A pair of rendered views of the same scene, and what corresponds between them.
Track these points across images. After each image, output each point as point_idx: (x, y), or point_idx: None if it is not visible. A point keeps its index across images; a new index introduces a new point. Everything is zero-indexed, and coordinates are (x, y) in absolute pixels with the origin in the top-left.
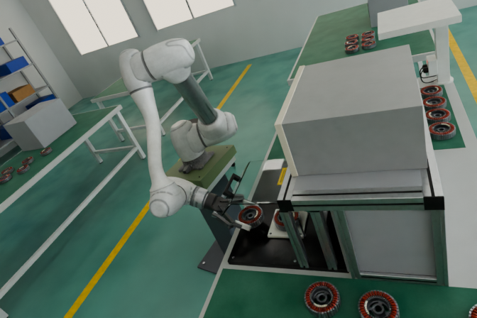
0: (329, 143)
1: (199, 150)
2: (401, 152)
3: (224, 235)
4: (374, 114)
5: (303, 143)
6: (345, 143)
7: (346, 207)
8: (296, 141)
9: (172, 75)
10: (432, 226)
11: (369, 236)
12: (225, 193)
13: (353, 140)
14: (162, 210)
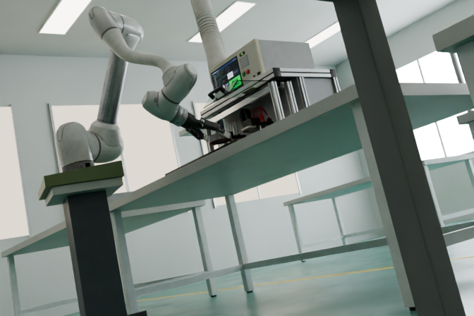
0: (278, 55)
1: (94, 152)
2: (307, 65)
3: (108, 289)
4: (294, 43)
5: (267, 53)
6: (286, 56)
7: (304, 74)
8: (264, 51)
9: (132, 39)
10: (336, 88)
11: (314, 100)
12: (221, 86)
13: (288, 55)
14: (195, 70)
